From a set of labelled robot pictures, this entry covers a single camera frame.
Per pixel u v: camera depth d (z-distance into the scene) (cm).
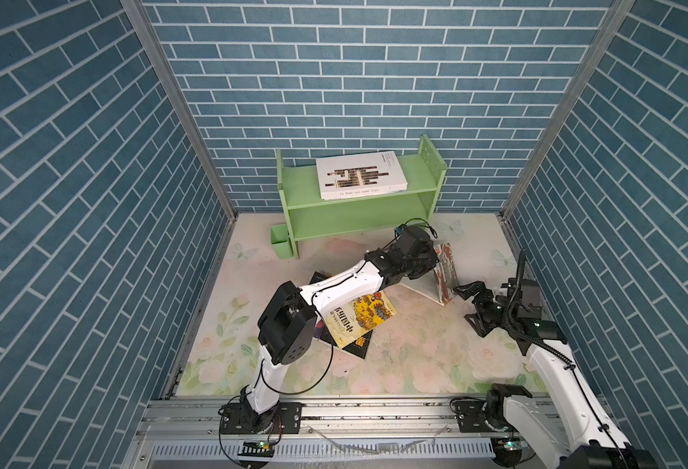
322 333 84
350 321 87
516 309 62
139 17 71
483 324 73
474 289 74
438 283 79
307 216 99
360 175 89
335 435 72
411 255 66
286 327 49
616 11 71
